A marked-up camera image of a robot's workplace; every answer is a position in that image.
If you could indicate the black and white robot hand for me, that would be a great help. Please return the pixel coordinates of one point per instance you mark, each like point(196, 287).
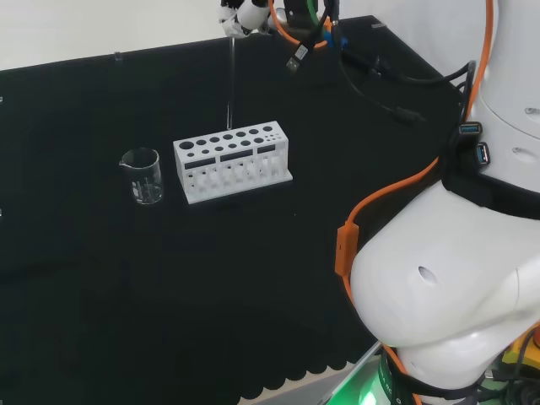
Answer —
point(249, 14)

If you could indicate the clear glass rod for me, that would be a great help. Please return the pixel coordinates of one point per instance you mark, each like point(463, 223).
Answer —
point(231, 84)

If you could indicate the white test tube rack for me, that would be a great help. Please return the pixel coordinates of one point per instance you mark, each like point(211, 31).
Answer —
point(228, 169)

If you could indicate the clear cloth clip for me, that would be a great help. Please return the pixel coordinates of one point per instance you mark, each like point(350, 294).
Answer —
point(377, 25)
point(118, 56)

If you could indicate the clear glass beaker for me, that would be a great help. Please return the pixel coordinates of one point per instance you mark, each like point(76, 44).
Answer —
point(143, 181)

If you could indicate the black USB hub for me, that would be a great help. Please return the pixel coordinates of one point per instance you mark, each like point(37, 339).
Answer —
point(474, 143)

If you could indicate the black bench cloth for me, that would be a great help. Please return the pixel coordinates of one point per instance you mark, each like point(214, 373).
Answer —
point(126, 274)

